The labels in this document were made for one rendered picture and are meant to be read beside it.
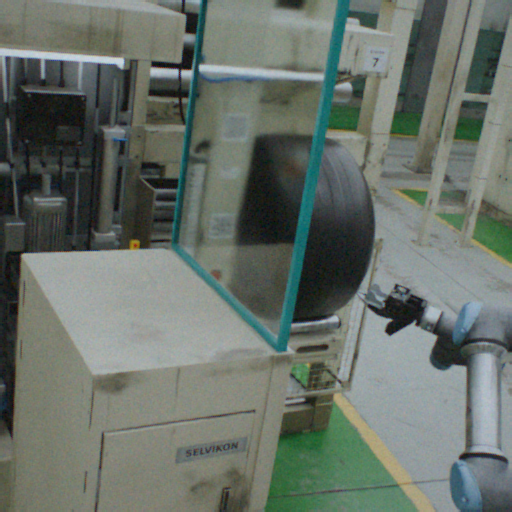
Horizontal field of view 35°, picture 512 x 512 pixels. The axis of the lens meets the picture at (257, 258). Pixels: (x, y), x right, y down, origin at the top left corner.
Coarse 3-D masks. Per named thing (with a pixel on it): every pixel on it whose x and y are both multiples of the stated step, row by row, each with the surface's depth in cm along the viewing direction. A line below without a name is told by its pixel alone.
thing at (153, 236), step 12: (144, 180) 275; (156, 180) 278; (168, 180) 280; (144, 192) 271; (156, 192) 266; (168, 192) 268; (144, 204) 272; (156, 204) 267; (168, 204) 269; (144, 216) 272; (156, 216) 269; (168, 216) 271; (144, 228) 273; (156, 228) 270; (168, 228) 272; (144, 240) 273; (156, 240) 287
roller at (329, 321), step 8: (296, 320) 253; (304, 320) 254; (312, 320) 255; (320, 320) 257; (328, 320) 258; (336, 320) 259; (296, 328) 252; (304, 328) 253; (312, 328) 255; (320, 328) 257; (328, 328) 258; (336, 328) 261
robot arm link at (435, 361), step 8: (440, 344) 242; (432, 352) 247; (440, 352) 243; (448, 352) 242; (456, 352) 243; (432, 360) 248; (440, 360) 245; (448, 360) 244; (456, 360) 244; (464, 360) 244; (440, 368) 247; (448, 368) 248
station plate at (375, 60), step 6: (372, 48) 266; (378, 48) 267; (384, 48) 268; (366, 54) 266; (372, 54) 267; (378, 54) 268; (384, 54) 269; (366, 60) 266; (372, 60) 268; (378, 60) 269; (384, 60) 270; (366, 66) 267; (372, 66) 268; (378, 66) 270; (384, 66) 271
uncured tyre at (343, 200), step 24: (336, 144) 246; (336, 168) 236; (336, 192) 231; (360, 192) 235; (312, 216) 227; (336, 216) 230; (360, 216) 234; (312, 240) 227; (336, 240) 230; (360, 240) 234; (312, 264) 229; (336, 264) 233; (360, 264) 237; (312, 288) 234; (336, 288) 238; (312, 312) 246
